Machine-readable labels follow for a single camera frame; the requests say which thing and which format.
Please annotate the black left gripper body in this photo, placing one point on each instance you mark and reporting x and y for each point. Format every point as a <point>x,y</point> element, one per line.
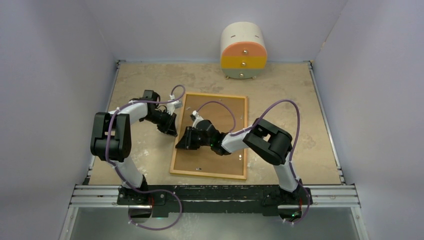
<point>162,119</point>

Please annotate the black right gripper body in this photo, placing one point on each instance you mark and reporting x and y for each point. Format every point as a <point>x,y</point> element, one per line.
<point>197,140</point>

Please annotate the brown backing board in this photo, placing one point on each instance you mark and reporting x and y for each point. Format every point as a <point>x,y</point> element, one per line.
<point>228,116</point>

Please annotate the yellow wooden picture frame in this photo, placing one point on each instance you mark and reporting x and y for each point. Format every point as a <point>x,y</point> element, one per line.
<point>246,159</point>

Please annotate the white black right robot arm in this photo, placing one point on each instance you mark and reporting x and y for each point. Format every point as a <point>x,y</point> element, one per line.
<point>270,142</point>

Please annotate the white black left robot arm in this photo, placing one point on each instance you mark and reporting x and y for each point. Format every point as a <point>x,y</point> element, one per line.
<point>111,138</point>

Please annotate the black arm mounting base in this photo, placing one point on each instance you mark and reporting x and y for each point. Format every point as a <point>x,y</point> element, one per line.
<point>267,200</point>

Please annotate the round pastel drawer cabinet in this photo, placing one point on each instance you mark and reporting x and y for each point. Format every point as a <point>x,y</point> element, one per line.
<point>243,53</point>

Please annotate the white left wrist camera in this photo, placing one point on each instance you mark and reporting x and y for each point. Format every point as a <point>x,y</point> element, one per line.
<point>173,105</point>

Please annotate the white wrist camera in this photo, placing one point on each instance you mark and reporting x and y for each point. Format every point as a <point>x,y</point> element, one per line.
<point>173,105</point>
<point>196,118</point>

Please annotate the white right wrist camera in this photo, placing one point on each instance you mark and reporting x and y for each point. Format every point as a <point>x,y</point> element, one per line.
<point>196,118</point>

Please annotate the aluminium rail frame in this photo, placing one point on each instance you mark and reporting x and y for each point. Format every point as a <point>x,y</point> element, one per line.
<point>334,213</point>

